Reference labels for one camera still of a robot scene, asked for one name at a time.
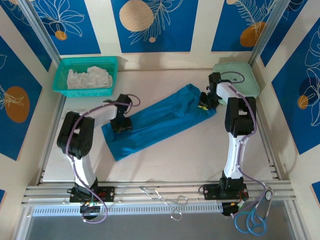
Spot teal plastic basket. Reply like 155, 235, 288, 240
51, 56, 119, 98

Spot blue t-shirt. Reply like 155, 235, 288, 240
101, 83, 217, 162

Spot white crumpled cloth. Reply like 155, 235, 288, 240
66, 66, 114, 90

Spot long aluminium frame rail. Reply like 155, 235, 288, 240
21, 180, 297, 206

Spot blue floral wall poster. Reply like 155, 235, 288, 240
259, 0, 320, 68
211, 0, 285, 53
0, 0, 53, 73
271, 23, 320, 156
0, 34, 43, 161
31, 0, 102, 56
110, 0, 199, 54

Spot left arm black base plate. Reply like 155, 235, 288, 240
69, 186, 116, 203

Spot grey metal panel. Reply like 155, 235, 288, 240
23, 214, 297, 240

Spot white table mat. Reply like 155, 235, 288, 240
41, 69, 276, 183

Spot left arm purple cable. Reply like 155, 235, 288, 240
65, 93, 141, 224

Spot aluminium frame post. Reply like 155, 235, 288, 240
248, 0, 293, 66
17, 0, 62, 63

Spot mint green zip case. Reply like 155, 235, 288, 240
213, 61, 261, 101

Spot blue stethoscope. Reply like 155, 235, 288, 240
233, 189, 275, 237

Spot metal surgical forceps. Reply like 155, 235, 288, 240
153, 189, 189, 207
139, 186, 183, 222

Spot white slotted cable duct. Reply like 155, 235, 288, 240
31, 202, 225, 217

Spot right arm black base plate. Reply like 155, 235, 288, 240
199, 183, 250, 201

